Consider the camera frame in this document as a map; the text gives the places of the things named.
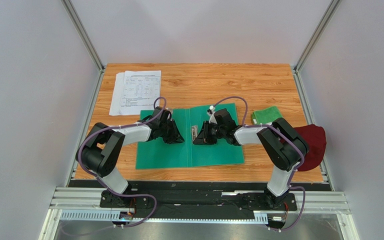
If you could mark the green folded cloth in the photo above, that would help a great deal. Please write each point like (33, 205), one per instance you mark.
(266, 116)

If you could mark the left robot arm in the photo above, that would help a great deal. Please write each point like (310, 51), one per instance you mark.
(99, 152)

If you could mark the right aluminium frame post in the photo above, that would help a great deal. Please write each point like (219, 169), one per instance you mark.
(317, 33)

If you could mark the metal folder clip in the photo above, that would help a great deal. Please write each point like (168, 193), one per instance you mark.
(194, 132)

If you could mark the printed paper sheet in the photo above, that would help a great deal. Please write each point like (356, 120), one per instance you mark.
(140, 89)

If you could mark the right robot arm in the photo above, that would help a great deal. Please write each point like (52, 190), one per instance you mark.
(285, 147)

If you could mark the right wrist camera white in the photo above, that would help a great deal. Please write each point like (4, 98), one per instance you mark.
(211, 113)

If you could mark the green file folder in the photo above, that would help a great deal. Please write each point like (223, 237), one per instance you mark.
(156, 154)

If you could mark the lower white paper sheet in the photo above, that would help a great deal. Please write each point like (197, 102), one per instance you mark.
(115, 106)

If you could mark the aluminium frame post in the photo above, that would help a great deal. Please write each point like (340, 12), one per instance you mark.
(317, 33)
(76, 20)

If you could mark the left aluminium frame post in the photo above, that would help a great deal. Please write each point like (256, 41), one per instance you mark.
(76, 20)

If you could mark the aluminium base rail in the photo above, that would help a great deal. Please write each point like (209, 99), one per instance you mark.
(82, 204)

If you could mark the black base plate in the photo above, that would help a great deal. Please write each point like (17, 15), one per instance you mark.
(235, 194)

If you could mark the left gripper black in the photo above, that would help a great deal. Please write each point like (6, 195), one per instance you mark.
(175, 137)

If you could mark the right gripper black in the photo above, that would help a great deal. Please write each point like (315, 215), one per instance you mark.
(207, 131)

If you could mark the dark red hat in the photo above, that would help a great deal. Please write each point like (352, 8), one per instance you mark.
(315, 136)

